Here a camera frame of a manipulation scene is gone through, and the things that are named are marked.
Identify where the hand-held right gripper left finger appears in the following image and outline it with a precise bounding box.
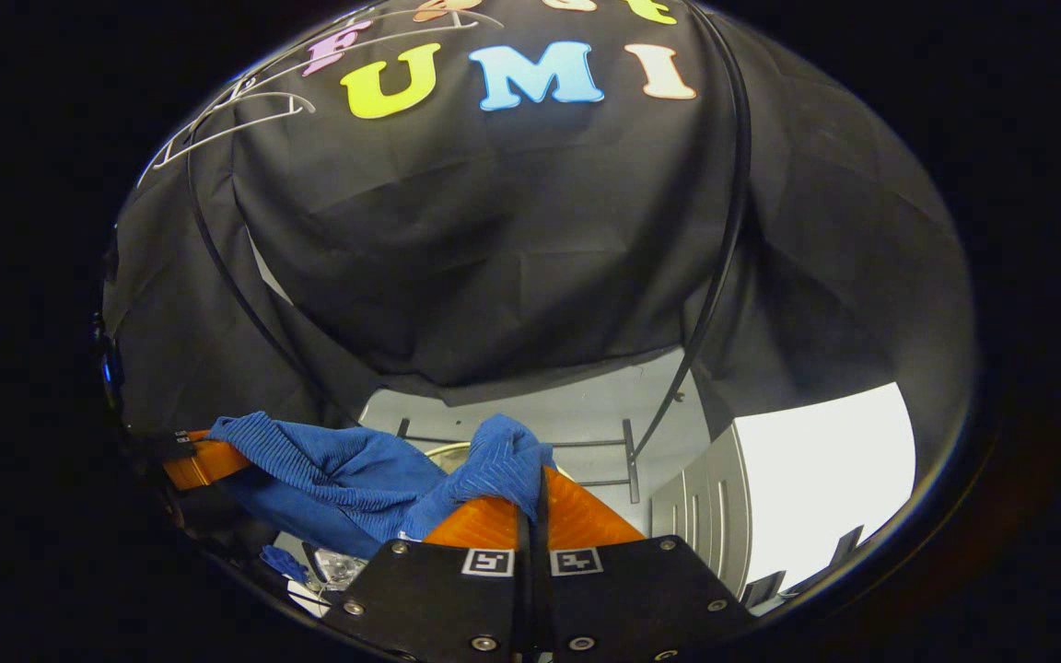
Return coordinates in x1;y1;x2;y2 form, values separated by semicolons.
321;495;533;658

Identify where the white clothes hanger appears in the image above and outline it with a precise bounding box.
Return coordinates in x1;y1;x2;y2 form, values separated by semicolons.
137;92;317;190
208;9;506;102

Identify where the white ridged panel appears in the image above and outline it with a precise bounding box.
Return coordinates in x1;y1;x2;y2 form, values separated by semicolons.
648;424;754;590

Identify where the black backdrop cloth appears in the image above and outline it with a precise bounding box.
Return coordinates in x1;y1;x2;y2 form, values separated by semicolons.
102;0;978;443

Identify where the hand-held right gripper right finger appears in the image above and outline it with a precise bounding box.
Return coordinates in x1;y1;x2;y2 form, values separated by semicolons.
533;465;759;660

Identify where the blue jacket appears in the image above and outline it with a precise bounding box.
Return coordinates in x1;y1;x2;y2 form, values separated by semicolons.
206;411;557;583

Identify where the black clothes rack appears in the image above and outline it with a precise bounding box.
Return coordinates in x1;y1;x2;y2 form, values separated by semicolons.
183;0;754;506

